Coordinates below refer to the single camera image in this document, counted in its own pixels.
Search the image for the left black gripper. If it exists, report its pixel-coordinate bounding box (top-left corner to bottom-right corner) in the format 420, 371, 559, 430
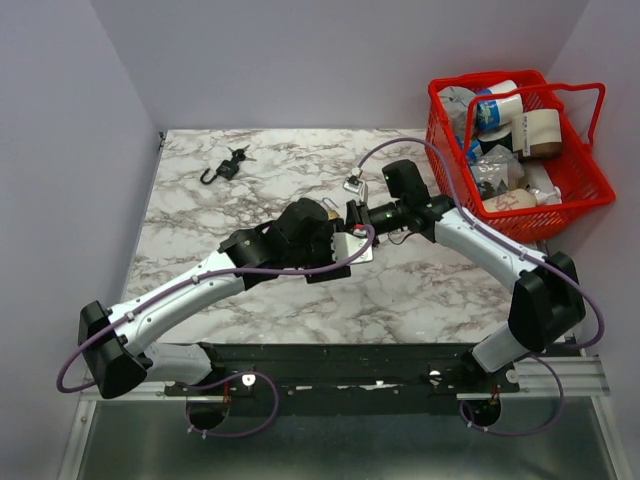
285, 220, 352, 285

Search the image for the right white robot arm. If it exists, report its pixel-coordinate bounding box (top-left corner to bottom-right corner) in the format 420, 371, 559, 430
346, 159, 586, 392

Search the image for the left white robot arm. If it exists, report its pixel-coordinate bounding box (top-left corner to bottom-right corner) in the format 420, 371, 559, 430
79, 198, 345, 399

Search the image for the small brass padlock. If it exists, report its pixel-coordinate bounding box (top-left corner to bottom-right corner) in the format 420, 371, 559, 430
321, 197, 341, 220

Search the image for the black padlock with keys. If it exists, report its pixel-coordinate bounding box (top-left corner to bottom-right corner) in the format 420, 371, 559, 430
199, 145, 254, 185

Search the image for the clear plastic bag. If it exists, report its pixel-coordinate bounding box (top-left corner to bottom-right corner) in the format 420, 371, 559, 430
469, 145, 524, 200

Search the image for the grey crumpled bag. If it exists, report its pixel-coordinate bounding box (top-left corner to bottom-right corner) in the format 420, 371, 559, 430
438, 86, 476, 138

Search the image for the beige lotion pump bottle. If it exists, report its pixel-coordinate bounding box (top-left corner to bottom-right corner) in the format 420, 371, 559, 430
482, 187, 562, 213

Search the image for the white blue paper cup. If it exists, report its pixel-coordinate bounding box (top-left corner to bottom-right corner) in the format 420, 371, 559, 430
476, 80, 524, 132

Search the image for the beige tape roll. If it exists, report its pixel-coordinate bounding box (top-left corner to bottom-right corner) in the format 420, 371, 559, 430
511, 109, 563, 162

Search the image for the red plastic basket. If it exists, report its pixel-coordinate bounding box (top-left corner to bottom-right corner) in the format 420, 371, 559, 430
426, 70, 615, 243

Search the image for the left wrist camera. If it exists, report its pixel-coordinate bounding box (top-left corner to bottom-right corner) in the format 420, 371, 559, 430
331, 226, 375, 265

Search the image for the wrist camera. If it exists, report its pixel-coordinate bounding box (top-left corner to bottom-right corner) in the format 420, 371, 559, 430
331, 226, 375, 265
342, 169, 368, 203

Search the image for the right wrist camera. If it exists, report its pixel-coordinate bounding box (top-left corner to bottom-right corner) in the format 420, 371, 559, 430
342, 169, 368, 203

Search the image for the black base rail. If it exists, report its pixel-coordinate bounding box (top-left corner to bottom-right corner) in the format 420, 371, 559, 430
165, 343, 519, 417

